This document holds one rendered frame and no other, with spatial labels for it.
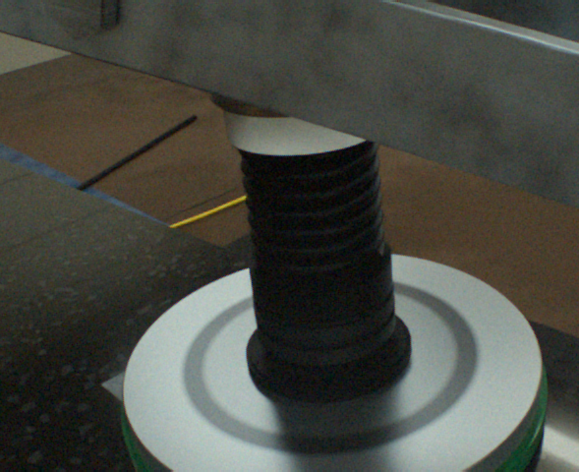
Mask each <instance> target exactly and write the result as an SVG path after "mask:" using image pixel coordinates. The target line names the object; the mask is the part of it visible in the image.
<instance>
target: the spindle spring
mask: <svg viewBox="0 0 579 472"><path fill-rule="evenodd" d="M378 148H379V144H376V143H372V142H369V141H365V142H362V143H359V144H356V145H354V146H350V147H345V148H341V149H336V150H330V151H325V152H317V153H309V154H293V155H282V154H264V153H256V152H251V151H246V150H243V149H240V148H238V150H239V152H240V153H241V156H242V157H243V158H242V159H241V171H242V172H243V173H244V175H245V176H244V179H243V186H244V189H245V191H246V193H247V195H246V206H247V209H248V210H249V212H248V221H249V225H250V226H252V232H250V239H252V242H253V243H254V247H253V253H254V256H255V258H256V261H257V263H258V265H260V266H261V267H262V268H265V269H267V270H269V271H272V272H275V273H280V274H285V275H293V277H316V275H326V274H330V273H336V272H339V271H342V270H346V269H349V268H351V267H353V266H357V265H359V264H360V263H361V262H363V261H365V260H366V259H367V258H376V259H383V256H384V253H385V249H384V243H383V227H382V224H381V223H382V219H383V213H382V208H381V207H380V206H381V190H380V189H379V188H380V186H381V177H380V175H379V173H378V172H379V167H380V162H379V157H378V154H377V151H378ZM348 155H349V156H348ZM346 156H348V157H346ZM342 157H346V158H343V159H341V160H338V161H335V162H332V163H328V164H325V165H321V166H316V167H309V168H298V169H278V168H271V166H276V167H294V166H306V165H314V164H320V163H325V162H329V161H333V160H336V159H339V158H342ZM349 175H350V176H349ZM346 176H348V177H346ZM342 177H346V178H343V179H340V180H337V181H335V182H331V183H326V184H323V186H317V187H311V188H301V189H280V188H273V186H274V187H301V186H311V184H318V183H323V182H327V181H332V180H336V179H339V178H342ZM349 194H350V195H349ZM347 195H348V196H347ZM344 196H346V197H344ZM340 197H344V199H340ZM337 199H340V200H338V201H335V202H331V203H327V204H323V205H318V206H301V205H312V204H319V203H325V202H330V201H333V200H337ZM276 205H283V206H276ZM350 213H351V214H350ZM348 214H349V215H348ZM345 215H347V216H345ZM341 216H344V217H341ZM338 217H340V218H338ZM334 218H338V219H335V220H331V221H327V222H323V223H315V225H305V226H289V225H280V223H311V222H320V221H325V220H330V219H334ZM348 232H349V233H348ZM346 233H347V234H346ZM342 234H344V235H342ZM339 235H341V236H339ZM336 236H338V238H336ZM331 238H335V239H331ZM326 239H331V240H327V241H321V240H326ZM278 240H279V241H278ZM282 241H284V242H282ZM314 241H321V242H315V243H288V242H314ZM345 253H346V254H345ZM340 254H342V255H340ZM337 255H339V256H337ZM334 256H336V257H334ZM329 257H332V258H329ZM322 258H327V259H322ZM285 259H287V260H285ZM315 259H322V260H315ZM293 260H313V261H293Z"/></svg>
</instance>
